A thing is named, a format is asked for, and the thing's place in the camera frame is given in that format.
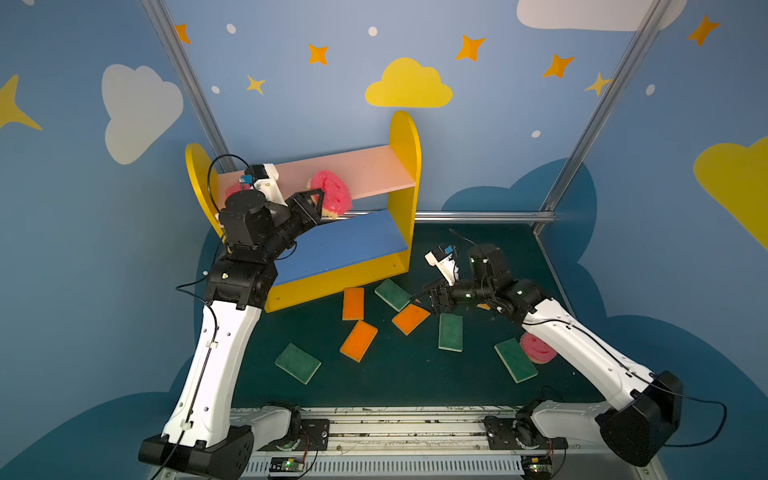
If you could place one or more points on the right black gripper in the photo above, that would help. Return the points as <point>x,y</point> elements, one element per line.
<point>448,294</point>

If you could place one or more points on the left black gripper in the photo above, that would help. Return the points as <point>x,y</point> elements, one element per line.
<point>302,209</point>

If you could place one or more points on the pink smiley sponge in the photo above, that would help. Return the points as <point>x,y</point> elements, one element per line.
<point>538,351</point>
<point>337,197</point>
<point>235,188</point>

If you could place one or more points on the green sponge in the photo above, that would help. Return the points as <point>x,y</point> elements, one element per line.
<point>297,363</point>
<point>393,295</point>
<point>450,334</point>
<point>515,360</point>

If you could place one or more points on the orange sponge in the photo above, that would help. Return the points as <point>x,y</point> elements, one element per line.
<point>358,341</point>
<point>353,304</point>
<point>410,318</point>

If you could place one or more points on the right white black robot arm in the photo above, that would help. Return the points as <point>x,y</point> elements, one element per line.
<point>640,411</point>

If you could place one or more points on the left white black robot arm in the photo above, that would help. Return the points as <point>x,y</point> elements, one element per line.
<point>199,438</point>

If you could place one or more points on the yellow shelf with pink and blue boards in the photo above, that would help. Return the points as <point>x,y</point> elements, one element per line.
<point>370,242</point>

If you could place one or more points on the back aluminium floor bar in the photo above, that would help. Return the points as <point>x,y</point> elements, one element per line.
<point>481,217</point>

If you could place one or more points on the right small circuit board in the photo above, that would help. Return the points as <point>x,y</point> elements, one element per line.
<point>536,467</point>

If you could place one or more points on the small circuit board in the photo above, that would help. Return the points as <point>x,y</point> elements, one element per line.
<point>286,465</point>
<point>536,467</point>

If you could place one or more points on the left small circuit board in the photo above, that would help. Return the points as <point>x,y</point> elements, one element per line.
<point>286,465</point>

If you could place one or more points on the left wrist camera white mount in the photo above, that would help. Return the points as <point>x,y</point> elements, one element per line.
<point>264,178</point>

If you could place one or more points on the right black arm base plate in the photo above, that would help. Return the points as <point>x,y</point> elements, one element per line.
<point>510,435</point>

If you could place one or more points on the aluminium rail frame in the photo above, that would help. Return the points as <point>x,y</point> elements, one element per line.
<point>428,442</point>

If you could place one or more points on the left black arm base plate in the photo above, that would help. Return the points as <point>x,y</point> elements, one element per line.
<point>308,434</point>

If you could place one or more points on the right aluminium corner post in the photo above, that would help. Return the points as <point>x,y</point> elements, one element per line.
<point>641,42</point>

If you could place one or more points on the aluminium corner post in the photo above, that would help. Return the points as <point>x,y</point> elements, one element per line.
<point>641,42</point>
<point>162,22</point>

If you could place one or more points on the left aluminium corner post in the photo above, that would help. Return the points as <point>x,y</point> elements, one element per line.
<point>162,22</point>

